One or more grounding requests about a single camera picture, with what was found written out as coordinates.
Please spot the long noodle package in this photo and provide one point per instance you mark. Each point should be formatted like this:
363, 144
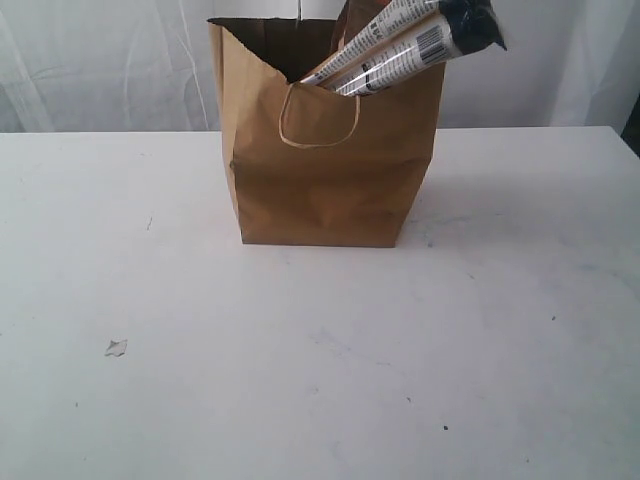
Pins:
404, 39

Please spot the large brown paper bag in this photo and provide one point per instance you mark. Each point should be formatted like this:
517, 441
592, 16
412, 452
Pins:
306, 166

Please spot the torn paper scrap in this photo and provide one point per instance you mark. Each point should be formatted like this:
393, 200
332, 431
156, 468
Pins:
116, 348

